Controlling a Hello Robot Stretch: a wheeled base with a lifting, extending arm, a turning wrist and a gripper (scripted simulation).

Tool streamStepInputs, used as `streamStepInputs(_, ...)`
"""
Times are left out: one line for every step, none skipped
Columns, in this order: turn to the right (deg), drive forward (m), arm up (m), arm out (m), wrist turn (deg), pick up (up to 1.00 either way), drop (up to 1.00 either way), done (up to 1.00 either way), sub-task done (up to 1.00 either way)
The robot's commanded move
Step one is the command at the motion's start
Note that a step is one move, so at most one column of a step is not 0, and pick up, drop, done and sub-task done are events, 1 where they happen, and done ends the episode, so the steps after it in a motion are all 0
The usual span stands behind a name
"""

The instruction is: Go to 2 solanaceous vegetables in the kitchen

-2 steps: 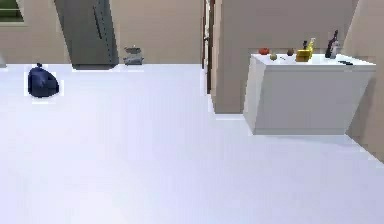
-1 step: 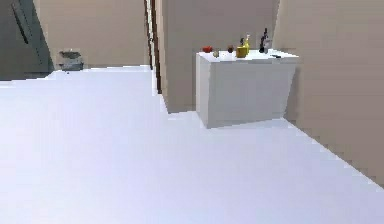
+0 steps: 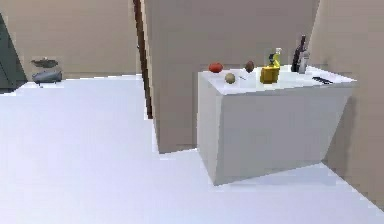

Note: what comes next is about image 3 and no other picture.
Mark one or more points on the black knife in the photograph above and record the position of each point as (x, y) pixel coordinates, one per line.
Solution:
(322, 80)

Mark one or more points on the grey pepper shaker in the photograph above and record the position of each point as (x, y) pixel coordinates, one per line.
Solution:
(303, 62)

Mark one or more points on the dark grey pan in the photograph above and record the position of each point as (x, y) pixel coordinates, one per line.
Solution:
(45, 62)

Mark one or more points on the dark green cabinet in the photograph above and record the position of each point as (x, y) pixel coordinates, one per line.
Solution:
(10, 63)

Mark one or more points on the red tomato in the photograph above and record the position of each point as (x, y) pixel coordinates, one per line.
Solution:
(215, 67)

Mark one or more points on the dark grey pot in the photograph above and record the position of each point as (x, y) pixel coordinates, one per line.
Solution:
(47, 77)

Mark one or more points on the dark brown door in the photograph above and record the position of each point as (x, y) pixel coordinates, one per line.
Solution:
(142, 60)

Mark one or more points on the dark wine bottle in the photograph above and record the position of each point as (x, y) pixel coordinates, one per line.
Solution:
(297, 56)

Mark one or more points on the white kitchen counter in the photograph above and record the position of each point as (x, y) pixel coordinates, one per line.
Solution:
(266, 133)

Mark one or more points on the yellow-green round potato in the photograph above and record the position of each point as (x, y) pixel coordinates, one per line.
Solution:
(230, 78)

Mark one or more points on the brown oval potato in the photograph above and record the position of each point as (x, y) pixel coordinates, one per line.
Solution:
(249, 66)

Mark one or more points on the yellow spray bottle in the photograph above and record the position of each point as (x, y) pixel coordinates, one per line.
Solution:
(270, 71)

